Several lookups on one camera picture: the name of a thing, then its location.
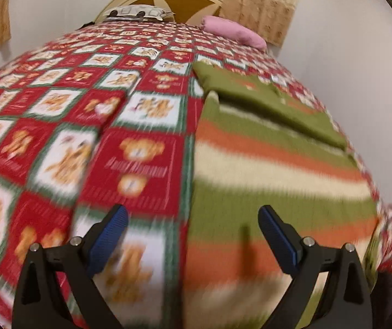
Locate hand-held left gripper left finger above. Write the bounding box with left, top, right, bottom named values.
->
left=12, top=204, right=129, bottom=329

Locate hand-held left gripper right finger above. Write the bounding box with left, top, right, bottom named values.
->
left=257, top=205, right=375, bottom=329

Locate green orange white striped garment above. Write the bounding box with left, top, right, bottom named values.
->
left=182, top=91, right=380, bottom=329

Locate red bear-print blanket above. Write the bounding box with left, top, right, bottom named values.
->
left=0, top=21, right=392, bottom=329

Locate dark purple cloth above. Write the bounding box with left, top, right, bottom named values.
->
left=367, top=257, right=392, bottom=329

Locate pink pillow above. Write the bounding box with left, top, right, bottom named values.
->
left=201, top=15, right=267, bottom=50

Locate grey white patterned pillow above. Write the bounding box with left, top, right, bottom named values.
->
left=102, top=4, right=176, bottom=23

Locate cream and brown headboard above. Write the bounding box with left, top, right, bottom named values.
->
left=94, top=0, right=229, bottom=26

